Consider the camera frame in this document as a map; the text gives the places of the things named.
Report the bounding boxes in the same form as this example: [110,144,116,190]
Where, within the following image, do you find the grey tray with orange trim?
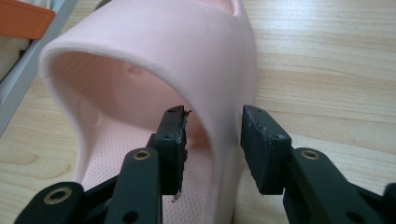
[0,0,78,138]

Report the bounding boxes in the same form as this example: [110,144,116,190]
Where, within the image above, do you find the pink slide slipper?
[38,0,258,224]

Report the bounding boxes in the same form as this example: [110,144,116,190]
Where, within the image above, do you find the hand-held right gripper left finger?
[104,105,192,224]

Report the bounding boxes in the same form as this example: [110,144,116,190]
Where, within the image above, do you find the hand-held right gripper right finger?
[240,105,387,224]

